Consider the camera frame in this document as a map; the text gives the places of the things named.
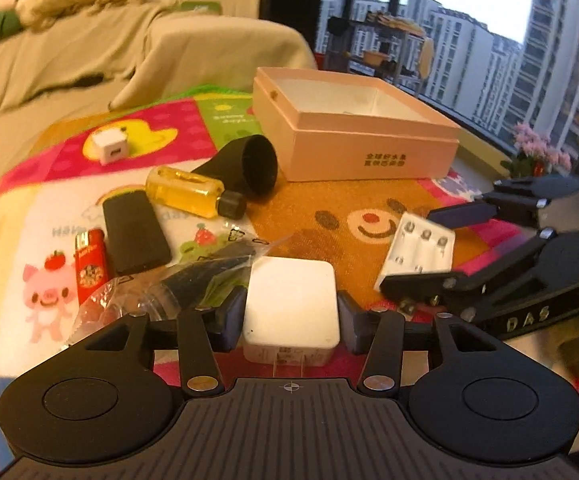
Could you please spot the white square charger block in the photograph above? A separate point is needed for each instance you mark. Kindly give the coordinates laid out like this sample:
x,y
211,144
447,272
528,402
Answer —
x,y
291,314

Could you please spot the black cone cup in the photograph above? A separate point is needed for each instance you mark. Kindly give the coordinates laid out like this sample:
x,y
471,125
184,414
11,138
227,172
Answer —
x,y
248,166

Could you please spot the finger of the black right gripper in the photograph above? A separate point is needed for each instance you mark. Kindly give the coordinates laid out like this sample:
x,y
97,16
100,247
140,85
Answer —
x,y
456,288
515,209

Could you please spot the yellow liquid bottle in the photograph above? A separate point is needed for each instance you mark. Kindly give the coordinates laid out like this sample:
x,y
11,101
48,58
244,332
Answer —
x,y
201,196

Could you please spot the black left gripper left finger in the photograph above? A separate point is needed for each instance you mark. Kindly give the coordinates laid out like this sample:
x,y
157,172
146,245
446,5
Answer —
x,y
203,333

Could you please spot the small white cube adapter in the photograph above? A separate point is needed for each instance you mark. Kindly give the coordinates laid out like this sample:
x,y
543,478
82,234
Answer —
x,y
110,145

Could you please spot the pink cardboard box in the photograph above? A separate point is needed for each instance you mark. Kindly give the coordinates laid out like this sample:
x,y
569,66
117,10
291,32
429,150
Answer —
x,y
329,126

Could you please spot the colourful cartoon play mat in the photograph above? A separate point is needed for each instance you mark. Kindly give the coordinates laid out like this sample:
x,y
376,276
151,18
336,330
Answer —
x,y
57,191

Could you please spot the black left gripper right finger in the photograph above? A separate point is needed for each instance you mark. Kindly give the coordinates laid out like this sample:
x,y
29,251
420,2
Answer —
x,y
378,336

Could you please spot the pink potted flowers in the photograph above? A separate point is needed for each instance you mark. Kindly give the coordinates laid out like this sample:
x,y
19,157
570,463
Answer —
x,y
535,156

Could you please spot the red lighter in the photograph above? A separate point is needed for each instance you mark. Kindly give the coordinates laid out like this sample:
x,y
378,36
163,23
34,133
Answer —
x,y
90,262

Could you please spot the clear plastic bag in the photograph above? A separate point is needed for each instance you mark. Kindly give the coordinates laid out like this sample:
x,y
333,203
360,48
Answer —
x,y
201,282

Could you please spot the metal shoe rack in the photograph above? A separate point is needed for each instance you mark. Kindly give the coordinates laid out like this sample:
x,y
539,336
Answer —
x,y
374,38

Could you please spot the black rectangular case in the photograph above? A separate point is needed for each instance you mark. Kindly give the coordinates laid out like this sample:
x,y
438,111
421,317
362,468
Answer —
x,y
136,241

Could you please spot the beige covered sofa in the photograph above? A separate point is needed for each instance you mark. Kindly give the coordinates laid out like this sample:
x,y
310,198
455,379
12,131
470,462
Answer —
x,y
130,55

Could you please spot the white battery case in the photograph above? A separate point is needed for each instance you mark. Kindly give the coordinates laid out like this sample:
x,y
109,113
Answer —
x,y
419,246

